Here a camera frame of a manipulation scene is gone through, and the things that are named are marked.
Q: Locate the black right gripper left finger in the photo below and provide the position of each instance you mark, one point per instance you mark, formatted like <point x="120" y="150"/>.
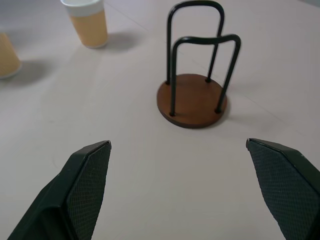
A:
<point x="75" y="195"/>

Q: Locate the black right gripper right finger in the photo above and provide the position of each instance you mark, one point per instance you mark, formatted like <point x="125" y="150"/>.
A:
<point x="287" y="185"/>

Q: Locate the white paper cup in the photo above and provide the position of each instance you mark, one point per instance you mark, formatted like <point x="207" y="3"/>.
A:
<point x="7" y="57"/>

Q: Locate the ribbed tan paper cup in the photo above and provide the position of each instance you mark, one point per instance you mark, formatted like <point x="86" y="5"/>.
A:
<point x="87" y="27"/>

